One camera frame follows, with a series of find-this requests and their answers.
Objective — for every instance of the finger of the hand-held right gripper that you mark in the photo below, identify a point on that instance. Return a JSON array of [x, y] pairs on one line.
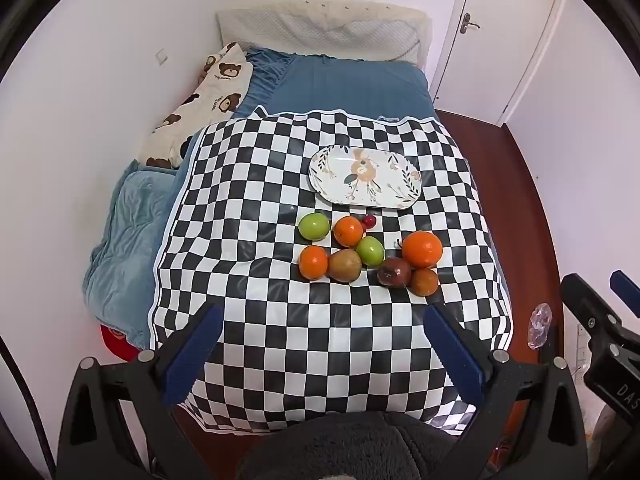
[[582, 300], [626, 287]]

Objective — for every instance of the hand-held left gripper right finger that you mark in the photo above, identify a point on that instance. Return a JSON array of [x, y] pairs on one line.
[[455, 355]]

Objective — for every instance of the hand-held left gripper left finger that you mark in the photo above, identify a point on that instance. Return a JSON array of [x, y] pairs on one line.
[[195, 355]]

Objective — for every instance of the brownish orange round fruit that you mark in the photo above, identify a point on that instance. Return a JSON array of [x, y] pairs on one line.
[[424, 281]]

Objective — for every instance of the dark red apple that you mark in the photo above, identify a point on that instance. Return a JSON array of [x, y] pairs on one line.
[[394, 271]]

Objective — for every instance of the large orange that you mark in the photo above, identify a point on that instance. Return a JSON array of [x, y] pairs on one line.
[[422, 249]]

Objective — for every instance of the green apple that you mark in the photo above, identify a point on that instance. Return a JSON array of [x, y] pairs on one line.
[[370, 250], [314, 226]]

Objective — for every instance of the small tangerine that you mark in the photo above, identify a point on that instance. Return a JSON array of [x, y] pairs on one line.
[[312, 262], [348, 230]]

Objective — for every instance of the large red cherry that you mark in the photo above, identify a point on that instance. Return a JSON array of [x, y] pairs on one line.
[[370, 221]]

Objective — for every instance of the oval floral plate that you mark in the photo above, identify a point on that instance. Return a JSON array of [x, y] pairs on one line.
[[340, 170]]

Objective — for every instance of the white power strip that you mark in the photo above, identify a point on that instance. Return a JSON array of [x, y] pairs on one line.
[[580, 345]]

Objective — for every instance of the clear plastic bag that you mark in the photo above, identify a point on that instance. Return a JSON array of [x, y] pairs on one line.
[[539, 325]]

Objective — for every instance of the red cloth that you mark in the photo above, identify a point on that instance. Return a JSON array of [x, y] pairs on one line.
[[114, 345]]

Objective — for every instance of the black white checkered cloth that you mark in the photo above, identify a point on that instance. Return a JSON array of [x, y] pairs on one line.
[[280, 340]]

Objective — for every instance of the blue blanket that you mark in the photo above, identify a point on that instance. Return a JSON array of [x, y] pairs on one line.
[[125, 240]]

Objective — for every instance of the grey fleece clothing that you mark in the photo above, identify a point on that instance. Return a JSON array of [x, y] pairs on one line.
[[350, 450]]

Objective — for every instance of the bear print pillow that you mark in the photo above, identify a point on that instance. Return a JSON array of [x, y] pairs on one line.
[[200, 105]]

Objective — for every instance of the white door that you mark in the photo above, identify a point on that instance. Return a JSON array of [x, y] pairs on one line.
[[500, 35]]

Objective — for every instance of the blue bed sheet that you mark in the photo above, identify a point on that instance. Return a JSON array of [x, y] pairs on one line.
[[350, 85]]

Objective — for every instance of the white wall outlet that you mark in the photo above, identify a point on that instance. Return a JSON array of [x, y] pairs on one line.
[[161, 56]]

